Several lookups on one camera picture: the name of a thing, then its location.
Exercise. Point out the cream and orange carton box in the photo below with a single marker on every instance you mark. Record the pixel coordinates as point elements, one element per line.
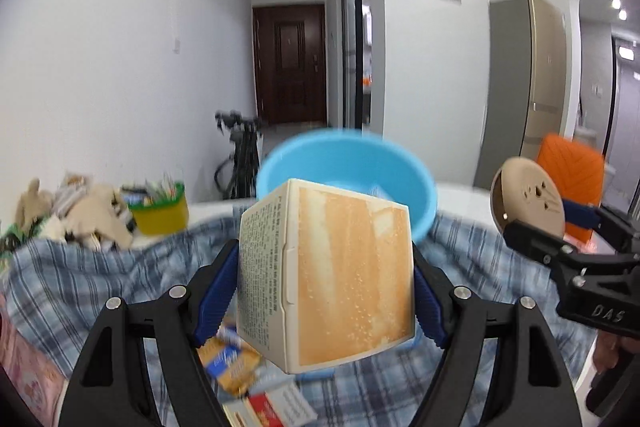
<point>345,277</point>

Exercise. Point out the bundle of small sachets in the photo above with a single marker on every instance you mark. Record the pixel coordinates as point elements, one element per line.
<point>152,193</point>

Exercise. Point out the pink printed blanket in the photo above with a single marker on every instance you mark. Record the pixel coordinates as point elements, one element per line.
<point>25,357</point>

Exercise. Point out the striped wrapped packet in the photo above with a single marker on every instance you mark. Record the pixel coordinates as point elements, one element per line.
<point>72,189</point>

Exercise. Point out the black framed sliding glass door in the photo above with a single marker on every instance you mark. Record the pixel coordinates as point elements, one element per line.
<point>357,57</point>

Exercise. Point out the blue plaid cloth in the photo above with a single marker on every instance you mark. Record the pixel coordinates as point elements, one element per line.
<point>75,277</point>

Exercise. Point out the red and white box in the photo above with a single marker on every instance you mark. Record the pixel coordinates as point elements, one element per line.
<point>280,407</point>

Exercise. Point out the blue plastic basin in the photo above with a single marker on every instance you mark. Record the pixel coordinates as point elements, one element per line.
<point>345,162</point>

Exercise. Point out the yellow green plastic container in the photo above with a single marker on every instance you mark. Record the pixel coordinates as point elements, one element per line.
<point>160,217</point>

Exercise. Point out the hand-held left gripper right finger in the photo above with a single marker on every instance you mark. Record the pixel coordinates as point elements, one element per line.
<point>427,302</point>

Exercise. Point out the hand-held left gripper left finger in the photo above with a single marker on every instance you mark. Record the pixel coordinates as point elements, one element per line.
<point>220,292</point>

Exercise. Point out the gold refrigerator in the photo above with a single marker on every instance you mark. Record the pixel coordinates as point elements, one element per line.
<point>520,82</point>

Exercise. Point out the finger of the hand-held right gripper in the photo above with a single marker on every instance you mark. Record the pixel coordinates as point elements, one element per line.
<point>580,214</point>
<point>540,244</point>

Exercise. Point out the orange and blue snack packet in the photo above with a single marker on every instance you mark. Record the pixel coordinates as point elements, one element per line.
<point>230,359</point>

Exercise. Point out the tan round disc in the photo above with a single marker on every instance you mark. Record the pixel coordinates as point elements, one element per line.
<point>525,192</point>

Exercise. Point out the dark brown entrance door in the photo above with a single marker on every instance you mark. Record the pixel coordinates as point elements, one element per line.
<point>287,62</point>

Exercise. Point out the orange chair back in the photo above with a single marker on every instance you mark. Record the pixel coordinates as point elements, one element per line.
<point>575,167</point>

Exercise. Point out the green patterned bag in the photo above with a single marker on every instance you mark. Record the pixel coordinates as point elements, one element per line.
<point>12,237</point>

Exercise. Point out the person's right hand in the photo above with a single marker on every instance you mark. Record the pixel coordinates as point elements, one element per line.
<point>606,354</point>

